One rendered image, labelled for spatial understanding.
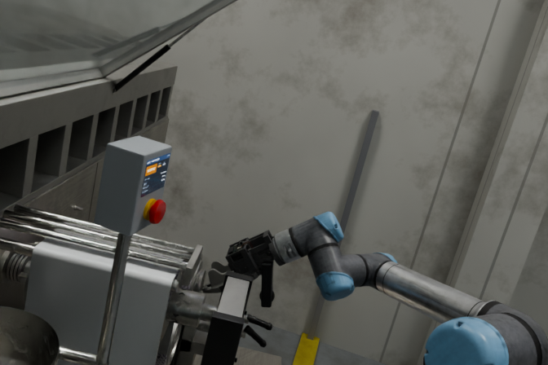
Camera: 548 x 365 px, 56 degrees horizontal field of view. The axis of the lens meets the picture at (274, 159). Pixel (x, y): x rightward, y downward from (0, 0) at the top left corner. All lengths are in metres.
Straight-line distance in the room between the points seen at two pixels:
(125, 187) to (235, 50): 2.68
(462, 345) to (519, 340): 0.10
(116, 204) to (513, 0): 2.80
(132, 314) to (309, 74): 2.39
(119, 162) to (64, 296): 0.42
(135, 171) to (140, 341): 0.44
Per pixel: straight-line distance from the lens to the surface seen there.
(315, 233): 1.19
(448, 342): 0.90
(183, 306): 1.00
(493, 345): 0.89
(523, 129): 2.98
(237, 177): 3.33
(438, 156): 3.18
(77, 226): 1.03
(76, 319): 0.99
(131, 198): 0.60
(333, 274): 1.15
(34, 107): 1.05
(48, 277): 0.97
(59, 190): 1.24
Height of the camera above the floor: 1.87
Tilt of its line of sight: 14 degrees down
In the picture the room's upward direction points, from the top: 14 degrees clockwise
